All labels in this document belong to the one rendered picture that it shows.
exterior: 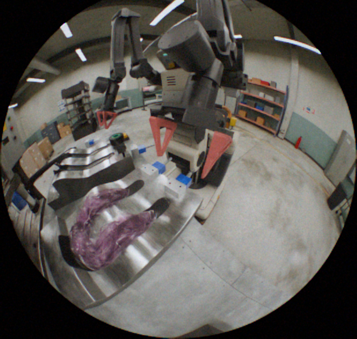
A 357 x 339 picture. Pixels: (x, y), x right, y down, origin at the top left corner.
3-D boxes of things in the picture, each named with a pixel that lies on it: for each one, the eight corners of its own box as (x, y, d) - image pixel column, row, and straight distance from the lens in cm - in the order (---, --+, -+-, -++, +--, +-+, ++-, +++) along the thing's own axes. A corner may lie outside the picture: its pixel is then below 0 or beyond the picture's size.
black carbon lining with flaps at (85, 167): (112, 145, 61) (107, 129, 58) (117, 160, 47) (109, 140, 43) (62, 169, 71) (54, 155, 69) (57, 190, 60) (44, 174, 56)
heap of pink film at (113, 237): (124, 184, 37) (115, 167, 32) (164, 219, 28) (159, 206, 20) (70, 229, 42) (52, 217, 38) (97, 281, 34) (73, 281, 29)
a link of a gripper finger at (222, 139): (208, 190, 14) (235, 119, 13) (167, 168, 17) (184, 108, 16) (218, 178, 21) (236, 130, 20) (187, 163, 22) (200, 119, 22)
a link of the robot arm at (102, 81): (126, 71, 54) (119, 75, 62) (104, 62, 52) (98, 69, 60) (117, 95, 51) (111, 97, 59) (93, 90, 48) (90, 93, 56)
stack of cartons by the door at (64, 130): (73, 131, 735) (69, 118, 727) (72, 132, 705) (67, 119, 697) (63, 137, 771) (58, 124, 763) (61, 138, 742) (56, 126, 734)
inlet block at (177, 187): (188, 171, 41) (189, 160, 37) (199, 177, 40) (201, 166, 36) (166, 194, 35) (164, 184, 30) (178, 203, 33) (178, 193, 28)
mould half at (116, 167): (124, 147, 70) (118, 127, 65) (136, 171, 48) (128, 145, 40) (61, 177, 83) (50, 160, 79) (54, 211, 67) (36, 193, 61)
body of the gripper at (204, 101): (217, 125, 13) (229, 76, 16) (157, 112, 19) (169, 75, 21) (223, 132, 20) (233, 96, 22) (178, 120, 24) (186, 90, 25)
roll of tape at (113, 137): (123, 136, 61) (122, 131, 60) (126, 142, 54) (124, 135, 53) (110, 141, 62) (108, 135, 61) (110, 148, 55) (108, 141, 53)
